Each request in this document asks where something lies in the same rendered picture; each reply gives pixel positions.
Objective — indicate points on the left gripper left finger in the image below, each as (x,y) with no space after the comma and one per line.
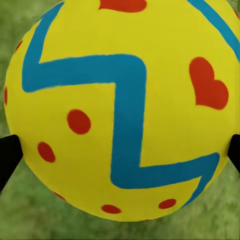
(10,156)

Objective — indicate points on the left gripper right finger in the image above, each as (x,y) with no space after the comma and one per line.
(234,151)

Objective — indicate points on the easter egg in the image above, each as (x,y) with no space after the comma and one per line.
(126,109)

